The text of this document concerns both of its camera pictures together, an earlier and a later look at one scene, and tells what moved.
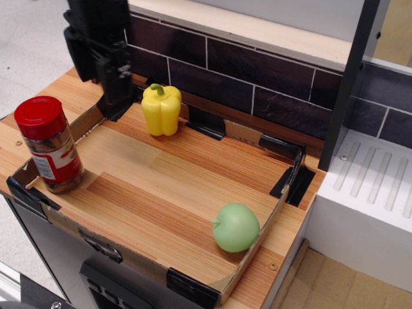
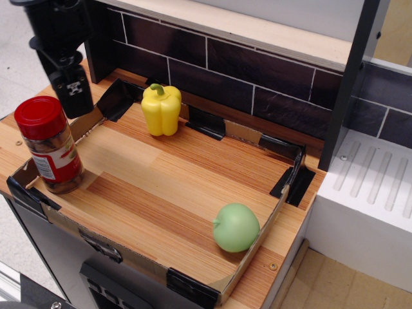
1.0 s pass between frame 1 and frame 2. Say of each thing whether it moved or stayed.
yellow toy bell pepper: stayed
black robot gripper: moved
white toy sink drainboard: stayed
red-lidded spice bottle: stayed
